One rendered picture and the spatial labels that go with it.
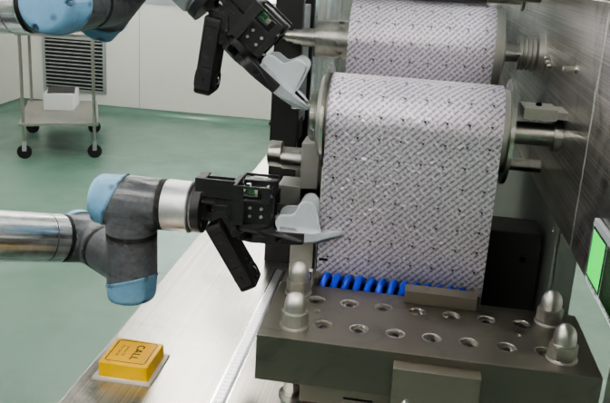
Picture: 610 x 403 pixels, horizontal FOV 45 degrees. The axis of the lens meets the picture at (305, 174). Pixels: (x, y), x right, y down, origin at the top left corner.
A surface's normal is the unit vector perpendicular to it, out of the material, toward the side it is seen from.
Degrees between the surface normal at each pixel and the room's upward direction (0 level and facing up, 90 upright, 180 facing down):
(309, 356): 90
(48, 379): 0
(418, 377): 90
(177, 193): 44
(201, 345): 0
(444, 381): 90
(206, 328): 0
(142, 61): 90
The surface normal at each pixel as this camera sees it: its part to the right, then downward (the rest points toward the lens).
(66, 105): 0.13, 0.28
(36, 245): 0.67, 0.31
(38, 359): 0.06, -0.96
